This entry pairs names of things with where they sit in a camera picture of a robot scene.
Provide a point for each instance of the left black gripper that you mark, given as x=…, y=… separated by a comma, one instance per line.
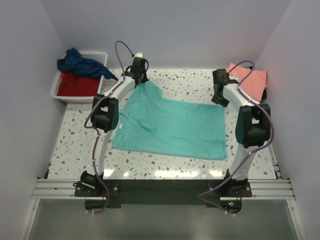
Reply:
x=145, y=78

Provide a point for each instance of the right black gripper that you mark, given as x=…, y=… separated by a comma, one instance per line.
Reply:
x=224, y=103

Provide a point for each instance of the teal t-shirt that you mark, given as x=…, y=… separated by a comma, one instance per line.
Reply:
x=152, y=124

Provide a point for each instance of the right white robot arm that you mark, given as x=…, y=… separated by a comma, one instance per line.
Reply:
x=252, y=130

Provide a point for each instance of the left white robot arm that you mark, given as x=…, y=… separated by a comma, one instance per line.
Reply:
x=104, y=118

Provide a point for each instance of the folded salmon pink t-shirt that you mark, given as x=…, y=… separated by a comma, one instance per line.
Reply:
x=239, y=72

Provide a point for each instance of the folded black t-shirt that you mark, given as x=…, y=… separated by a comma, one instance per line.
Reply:
x=264, y=95

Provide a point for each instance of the navy blue t-shirt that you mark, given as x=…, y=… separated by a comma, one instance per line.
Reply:
x=83, y=67

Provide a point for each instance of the red t-shirt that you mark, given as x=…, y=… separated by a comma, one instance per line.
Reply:
x=77, y=86

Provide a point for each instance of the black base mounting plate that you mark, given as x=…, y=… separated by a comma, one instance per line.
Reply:
x=117, y=192

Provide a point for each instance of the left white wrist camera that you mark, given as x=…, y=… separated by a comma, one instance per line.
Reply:
x=139, y=55

